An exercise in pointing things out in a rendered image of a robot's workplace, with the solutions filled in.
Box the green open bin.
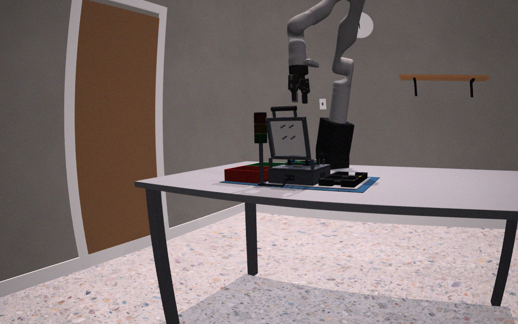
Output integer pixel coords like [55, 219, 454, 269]
[248, 162, 285, 167]

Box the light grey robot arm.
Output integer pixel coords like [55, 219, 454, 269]
[287, 0, 365, 124]

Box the red bin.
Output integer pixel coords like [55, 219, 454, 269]
[224, 166, 269, 184]

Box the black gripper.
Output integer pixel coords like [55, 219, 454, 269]
[288, 65, 310, 104]

